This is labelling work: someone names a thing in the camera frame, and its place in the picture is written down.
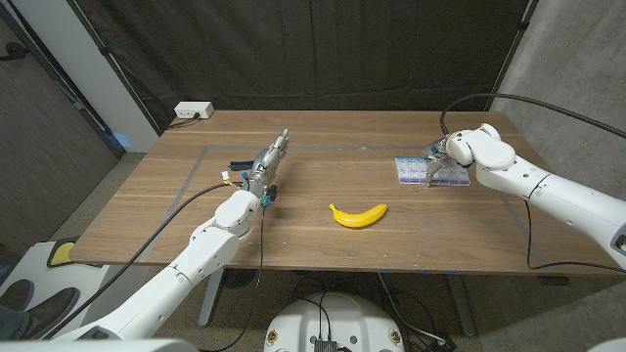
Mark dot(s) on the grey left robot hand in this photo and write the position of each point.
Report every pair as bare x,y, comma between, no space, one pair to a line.
264,166

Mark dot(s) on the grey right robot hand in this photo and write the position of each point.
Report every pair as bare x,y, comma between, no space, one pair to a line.
436,161

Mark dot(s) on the clear weekly pill organizer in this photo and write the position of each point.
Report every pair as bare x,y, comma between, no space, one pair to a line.
413,171

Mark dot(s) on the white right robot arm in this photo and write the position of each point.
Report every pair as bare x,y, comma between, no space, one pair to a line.
538,190

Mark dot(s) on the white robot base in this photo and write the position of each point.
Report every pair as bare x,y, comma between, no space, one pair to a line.
334,322

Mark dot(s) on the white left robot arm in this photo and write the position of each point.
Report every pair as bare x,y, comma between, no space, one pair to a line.
176,274

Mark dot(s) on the yellow toy banana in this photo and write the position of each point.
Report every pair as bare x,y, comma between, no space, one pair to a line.
358,217

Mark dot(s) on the dark blue plastic piece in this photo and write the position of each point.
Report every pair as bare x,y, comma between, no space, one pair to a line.
240,165

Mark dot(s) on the white power strip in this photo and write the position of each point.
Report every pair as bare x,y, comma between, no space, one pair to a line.
193,109

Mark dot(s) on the black backdrop curtain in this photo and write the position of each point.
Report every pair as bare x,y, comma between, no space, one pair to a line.
313,54

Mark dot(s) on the black backdrop stand pole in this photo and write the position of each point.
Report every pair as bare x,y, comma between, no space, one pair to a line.
513,49
115,68

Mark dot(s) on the grey table leg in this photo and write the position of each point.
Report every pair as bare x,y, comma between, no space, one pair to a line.
462,305
211,298

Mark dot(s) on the black power adapter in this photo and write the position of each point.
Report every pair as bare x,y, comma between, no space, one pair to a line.
442,343

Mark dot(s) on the yellow and black pad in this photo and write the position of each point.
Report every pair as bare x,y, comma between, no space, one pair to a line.
62,252

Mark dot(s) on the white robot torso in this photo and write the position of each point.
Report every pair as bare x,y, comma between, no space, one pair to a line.
98,346

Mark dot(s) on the white floor platform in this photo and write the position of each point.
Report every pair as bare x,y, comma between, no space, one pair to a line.
34,274

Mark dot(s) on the dark grey shoe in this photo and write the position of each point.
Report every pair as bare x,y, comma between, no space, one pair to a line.
15,294
51,308

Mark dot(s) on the blue jeans leg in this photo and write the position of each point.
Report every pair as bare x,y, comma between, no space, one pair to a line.
11,322

